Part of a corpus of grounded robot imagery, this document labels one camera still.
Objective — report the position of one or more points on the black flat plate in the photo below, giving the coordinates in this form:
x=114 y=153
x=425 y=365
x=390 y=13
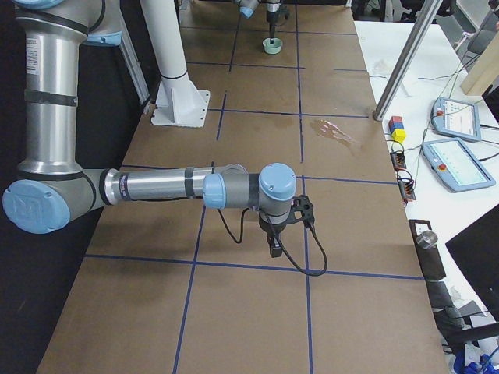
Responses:
x=429 y=259

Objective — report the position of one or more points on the silver metal cylinder weight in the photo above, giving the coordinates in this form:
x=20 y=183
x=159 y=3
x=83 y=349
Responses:
x=426 y=239

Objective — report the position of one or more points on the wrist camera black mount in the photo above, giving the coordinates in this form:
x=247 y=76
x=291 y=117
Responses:
x=302 y=211

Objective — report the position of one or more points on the mint green bowl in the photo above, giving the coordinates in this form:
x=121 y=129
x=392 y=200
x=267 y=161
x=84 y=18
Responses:
x=272 y=46

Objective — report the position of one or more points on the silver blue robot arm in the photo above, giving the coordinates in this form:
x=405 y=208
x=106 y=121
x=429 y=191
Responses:
x=53 y=189
x=248 y=7

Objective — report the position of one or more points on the red cube block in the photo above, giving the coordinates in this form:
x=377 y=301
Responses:
x=396 y=119

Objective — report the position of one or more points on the black orange connector box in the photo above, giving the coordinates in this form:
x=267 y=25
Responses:
x=398 y=160
x=406 y=188

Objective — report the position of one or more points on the blue cube block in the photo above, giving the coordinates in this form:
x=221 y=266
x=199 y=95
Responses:
x=395 y=126

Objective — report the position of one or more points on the lower teach pendant tablet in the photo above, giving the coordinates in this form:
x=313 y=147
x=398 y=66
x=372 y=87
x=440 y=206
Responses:
x=456 y=166

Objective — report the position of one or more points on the teach pendant tablet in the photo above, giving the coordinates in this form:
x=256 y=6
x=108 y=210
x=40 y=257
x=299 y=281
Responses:
x=456 y=118
x=456 y=166

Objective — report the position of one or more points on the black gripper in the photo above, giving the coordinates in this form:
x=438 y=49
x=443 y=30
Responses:
x=270 y=228
x=272 y=15

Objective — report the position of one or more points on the lower black orange connector box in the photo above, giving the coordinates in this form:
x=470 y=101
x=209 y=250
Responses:
x=406 y=188

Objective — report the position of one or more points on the aluminium frame post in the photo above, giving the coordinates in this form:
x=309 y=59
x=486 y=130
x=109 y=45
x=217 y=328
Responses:
x=428 y=12

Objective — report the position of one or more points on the yellow cube block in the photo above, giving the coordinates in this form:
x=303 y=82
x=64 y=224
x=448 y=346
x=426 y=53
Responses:
x=398 y=135

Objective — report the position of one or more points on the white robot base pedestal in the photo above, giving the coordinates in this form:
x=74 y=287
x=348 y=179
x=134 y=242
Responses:
x=178 y=101

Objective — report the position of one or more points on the upper black orange connector box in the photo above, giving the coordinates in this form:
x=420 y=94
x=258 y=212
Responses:
x=398 y=160

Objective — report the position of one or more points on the wooden board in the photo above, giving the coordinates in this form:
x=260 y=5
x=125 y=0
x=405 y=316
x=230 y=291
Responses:
x=485 y=71

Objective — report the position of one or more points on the upper teach pendant tablet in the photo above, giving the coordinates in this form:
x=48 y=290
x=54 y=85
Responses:
x=456 y=118

